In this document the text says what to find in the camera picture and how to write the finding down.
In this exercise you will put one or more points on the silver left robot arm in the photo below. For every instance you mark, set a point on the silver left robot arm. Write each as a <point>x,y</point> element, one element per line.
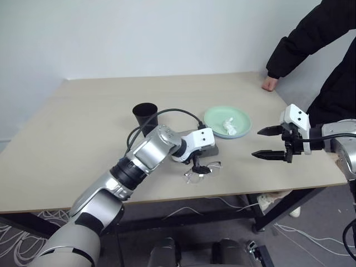
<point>150,150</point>

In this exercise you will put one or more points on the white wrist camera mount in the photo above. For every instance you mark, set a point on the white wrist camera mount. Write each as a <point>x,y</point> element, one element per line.
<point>201,137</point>
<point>294,115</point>

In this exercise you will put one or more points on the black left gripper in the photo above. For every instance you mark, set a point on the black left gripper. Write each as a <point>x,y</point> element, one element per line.
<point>198,156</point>

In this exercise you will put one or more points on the clear safety glasses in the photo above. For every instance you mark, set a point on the clear safety glasses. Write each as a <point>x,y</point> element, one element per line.
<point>192,178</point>

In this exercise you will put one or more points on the person's black-sleeved arm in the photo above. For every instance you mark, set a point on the person's black-sleeved arm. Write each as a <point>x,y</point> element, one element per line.
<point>300,41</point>

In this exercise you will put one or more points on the person's black jacket torso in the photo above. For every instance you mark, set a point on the person's black jacket torso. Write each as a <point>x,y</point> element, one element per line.
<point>339,89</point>

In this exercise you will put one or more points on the white sneaker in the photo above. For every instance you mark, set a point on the white sneaker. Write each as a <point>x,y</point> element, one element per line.
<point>265,201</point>
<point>295,212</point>

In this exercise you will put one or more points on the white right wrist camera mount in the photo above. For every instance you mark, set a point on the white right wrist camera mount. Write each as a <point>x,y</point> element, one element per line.
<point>294,115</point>

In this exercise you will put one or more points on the dark rounded robot part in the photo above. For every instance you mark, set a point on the dark rounded robot part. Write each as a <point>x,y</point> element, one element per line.
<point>164,251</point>
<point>229,251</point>

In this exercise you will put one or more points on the person's bare hand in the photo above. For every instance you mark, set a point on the person's bare hand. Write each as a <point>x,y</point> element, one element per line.
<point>269,83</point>

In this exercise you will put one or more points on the black plastic cup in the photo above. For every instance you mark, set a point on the black plastic cup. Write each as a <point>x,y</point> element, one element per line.
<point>144,112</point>

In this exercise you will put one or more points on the black and silver bracket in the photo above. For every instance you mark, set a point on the black and silver bracket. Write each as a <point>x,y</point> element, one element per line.
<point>258,253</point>

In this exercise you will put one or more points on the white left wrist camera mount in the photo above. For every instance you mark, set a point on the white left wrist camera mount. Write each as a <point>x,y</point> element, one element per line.
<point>201,137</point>

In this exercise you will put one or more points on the black metal table frame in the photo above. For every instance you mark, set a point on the black metal table frame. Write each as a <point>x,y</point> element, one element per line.
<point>278,214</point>

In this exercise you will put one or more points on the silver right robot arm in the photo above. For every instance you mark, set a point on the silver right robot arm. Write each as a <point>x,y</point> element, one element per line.
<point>333,130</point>

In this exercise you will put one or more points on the light green plate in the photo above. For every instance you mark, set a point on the light green plate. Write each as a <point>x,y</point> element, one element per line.
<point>217,116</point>

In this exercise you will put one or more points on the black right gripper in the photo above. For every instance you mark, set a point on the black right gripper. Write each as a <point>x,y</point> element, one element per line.
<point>292,142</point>

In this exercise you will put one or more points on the crumpled white tissue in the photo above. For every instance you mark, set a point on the crumpled white tissue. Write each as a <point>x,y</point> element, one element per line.
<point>229,126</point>

